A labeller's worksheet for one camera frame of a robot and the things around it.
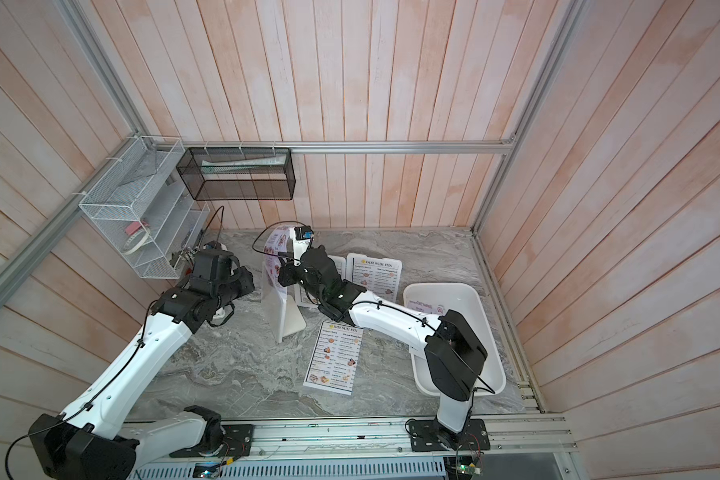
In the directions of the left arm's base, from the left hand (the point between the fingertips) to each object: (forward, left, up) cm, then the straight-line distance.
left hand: (248, 281), depth 78 cm
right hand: (+4, -8, +7) cm, 11 cm away
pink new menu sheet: (+6, -8, +7) cm, 12 cm away
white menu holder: (-6, -9, -6) cm, 13 cm away
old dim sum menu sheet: (-12, -23, -22) cm, 34 cm away
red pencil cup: (+11, +25, -8) cm, 28 cm away
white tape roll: (+11, +34, +3) cm, 36 cm away
